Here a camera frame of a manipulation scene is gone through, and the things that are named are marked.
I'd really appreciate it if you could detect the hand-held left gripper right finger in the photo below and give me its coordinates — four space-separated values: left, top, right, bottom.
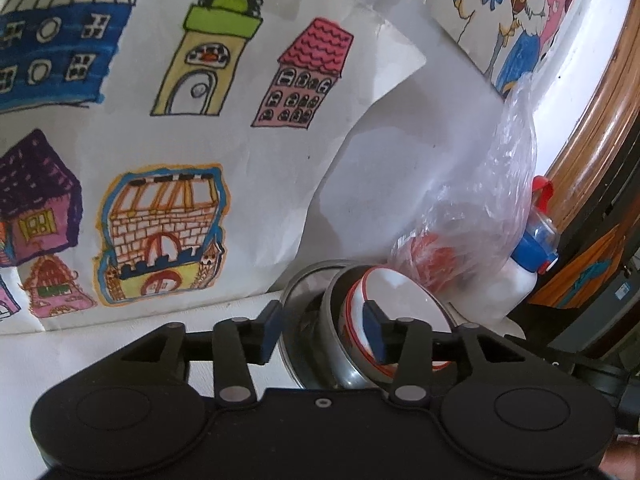
361 300 531 407

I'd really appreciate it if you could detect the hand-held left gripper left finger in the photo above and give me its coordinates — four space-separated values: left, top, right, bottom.
120 299 285 407

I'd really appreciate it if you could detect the red-rimmed white bowl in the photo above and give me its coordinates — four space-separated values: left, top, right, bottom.
320 262 458 391

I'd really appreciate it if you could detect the stainless steel plate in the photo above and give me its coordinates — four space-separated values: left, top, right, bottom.
279 259 361 390

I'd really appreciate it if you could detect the grey appliance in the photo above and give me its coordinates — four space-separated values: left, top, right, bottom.
545 250 640 356

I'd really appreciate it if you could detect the red round object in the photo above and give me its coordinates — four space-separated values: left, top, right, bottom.
400 232 471 293

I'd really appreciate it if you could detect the orange dress door painting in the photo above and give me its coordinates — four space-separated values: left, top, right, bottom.
527 225 626 311

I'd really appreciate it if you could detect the clear plastic bag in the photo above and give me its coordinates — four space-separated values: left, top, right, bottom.
387 77 538 296

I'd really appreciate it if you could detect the colourful houses drawing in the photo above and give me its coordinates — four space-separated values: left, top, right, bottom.
0 0 427 335

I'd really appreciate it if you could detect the white water bottle red handle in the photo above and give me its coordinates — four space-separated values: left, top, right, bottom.
492 175 560 326

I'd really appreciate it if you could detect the brown wooden door frame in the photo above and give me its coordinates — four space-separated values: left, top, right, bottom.
542 5 640 241

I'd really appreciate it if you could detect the teddy bear wall poster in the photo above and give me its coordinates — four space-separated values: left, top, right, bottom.
425 0 591 101

